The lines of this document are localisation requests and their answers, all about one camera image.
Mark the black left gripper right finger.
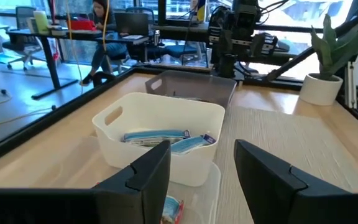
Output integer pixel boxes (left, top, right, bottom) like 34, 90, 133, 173
234, 139, 358, 224

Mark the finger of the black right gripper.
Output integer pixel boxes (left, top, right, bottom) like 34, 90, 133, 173
208, 26, 231, 47
250, 33, 279, 58

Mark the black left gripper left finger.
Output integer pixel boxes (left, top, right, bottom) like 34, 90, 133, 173
0, 139, 172, 224

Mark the red Chewy granola bar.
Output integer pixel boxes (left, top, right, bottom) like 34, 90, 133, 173
160, 195, 185, 224

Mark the blue granola bar wrapper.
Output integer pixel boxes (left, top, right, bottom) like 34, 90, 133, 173
121, 129, 191, 147
170, 133, 217, 156

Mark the yellow white bottle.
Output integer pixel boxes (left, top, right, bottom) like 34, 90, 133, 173
191, 0, 207, 22

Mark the dark grey desk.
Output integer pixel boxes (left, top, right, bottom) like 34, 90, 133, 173
149, 23, 291, 43

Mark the blue office chair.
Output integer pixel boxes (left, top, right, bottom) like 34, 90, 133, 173
163, 42, 209, 68

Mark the dark grey plastic bin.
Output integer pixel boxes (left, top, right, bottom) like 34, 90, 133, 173
144, 70, 237, 110

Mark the clear plastic bin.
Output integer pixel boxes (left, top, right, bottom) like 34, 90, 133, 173
54, 135, 222, 224

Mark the green plant in white pot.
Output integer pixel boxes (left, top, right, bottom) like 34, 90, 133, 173
299, 14, 358, 106

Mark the white plastic bin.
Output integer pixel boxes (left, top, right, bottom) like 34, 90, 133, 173
91, 92, 226, 187

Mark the person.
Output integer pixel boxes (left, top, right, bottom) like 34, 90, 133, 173
79, 0, 129, 86

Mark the red bag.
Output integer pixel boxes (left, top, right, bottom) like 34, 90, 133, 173
70, 17, 98, 32

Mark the white bowl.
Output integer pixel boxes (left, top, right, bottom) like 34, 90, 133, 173
50, 24, 70, 37

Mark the black office desk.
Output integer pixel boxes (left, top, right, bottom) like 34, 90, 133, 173
6, 27, 150, 100

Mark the green tumbler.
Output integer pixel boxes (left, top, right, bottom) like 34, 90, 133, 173
32, 10, 50, 34

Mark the grey office chair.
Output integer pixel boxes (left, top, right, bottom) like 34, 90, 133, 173
2, 6, 48, 72

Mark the white metal bracket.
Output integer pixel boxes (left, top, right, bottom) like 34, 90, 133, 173
345, 60, 358, 110

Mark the yellow cable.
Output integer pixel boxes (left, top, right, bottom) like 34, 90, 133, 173
101, 0, 113, 75
0, 0, 85, 130

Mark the black aluminium table frame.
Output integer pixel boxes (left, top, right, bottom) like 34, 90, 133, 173
0, 18, 358, 169

